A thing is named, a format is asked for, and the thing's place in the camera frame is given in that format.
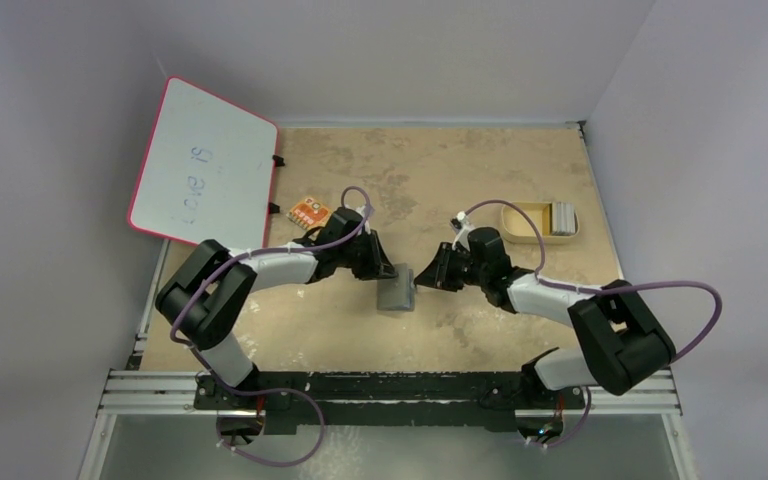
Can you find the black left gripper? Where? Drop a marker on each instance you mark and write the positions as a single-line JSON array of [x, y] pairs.
[[377, 267]]

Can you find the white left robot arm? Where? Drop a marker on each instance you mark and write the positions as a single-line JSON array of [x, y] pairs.
[[205, 296]]

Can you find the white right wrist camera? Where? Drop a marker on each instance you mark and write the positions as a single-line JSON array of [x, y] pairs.
[[461, 226]]

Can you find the beige oval tray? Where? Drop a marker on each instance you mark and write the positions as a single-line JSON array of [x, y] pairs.
[[528, 222]]

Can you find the orange circuit board card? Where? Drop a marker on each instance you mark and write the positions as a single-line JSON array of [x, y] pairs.
[[309, 213]]

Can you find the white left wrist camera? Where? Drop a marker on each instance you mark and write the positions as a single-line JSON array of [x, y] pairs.
[[365, 211]]

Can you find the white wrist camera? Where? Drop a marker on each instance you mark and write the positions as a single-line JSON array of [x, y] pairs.
[[365, 211], [461, 226]]

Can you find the pink framed whiteboard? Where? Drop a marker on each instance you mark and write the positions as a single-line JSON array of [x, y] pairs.
[[207, 172]]

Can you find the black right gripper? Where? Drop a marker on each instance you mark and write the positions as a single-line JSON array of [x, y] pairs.
[[448, 266]]

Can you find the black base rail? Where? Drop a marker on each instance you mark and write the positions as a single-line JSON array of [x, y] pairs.
[[497, 401]]

